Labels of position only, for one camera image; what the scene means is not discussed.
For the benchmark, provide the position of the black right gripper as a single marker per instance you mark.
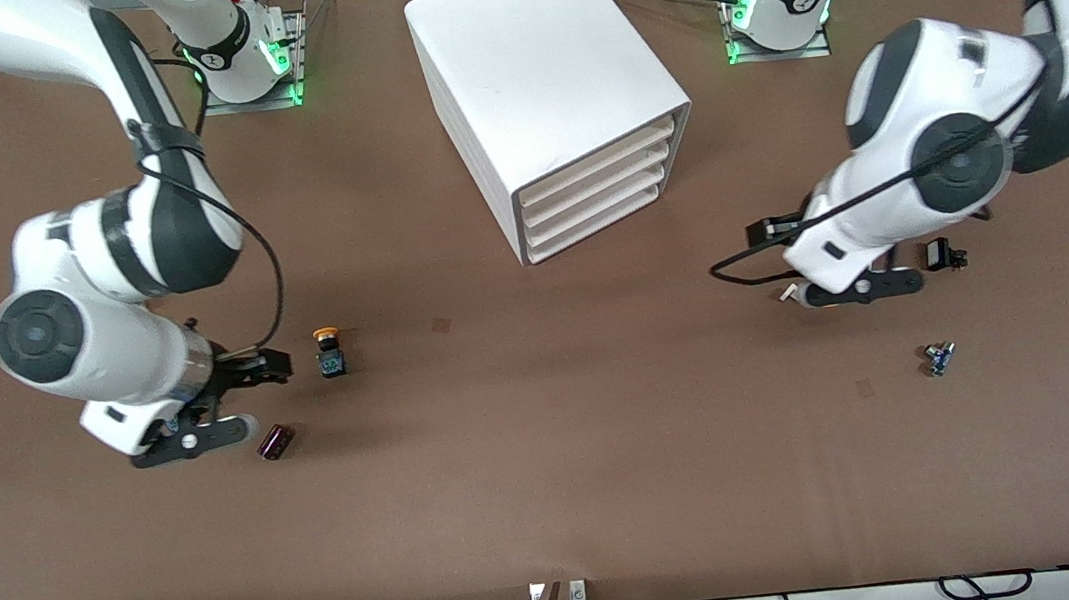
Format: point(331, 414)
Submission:
point(236, 374)

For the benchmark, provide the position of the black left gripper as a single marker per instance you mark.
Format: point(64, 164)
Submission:
point(772, 230)

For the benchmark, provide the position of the yellow push button switch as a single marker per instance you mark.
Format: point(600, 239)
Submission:
point(331, 363)

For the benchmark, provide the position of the white plastic drawer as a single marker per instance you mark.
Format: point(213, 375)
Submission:
point(597, 204)
point(596, 219)
point(596, 173)
point(597, 189)

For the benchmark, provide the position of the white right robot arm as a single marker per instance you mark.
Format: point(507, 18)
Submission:
point(96, 340)

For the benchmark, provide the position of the white drawer cabinet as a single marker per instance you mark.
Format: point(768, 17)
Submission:
point(537, 58)

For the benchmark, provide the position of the white curved plastic strip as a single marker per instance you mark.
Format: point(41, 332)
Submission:
point(786, 292)

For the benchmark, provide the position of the dark maroon cylindrical capacitor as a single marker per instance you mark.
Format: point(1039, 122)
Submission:
point(275, 441)

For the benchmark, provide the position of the small black electronic component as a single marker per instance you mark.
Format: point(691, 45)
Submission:
point(938, 254)

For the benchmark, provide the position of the brown tape patch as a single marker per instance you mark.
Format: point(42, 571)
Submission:
point(441, 325)

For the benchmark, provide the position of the small blue electronic component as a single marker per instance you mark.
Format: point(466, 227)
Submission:
point(940, 358)

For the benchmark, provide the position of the small white bracket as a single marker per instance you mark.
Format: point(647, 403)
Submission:
point(536, 597)
point(578, 592)

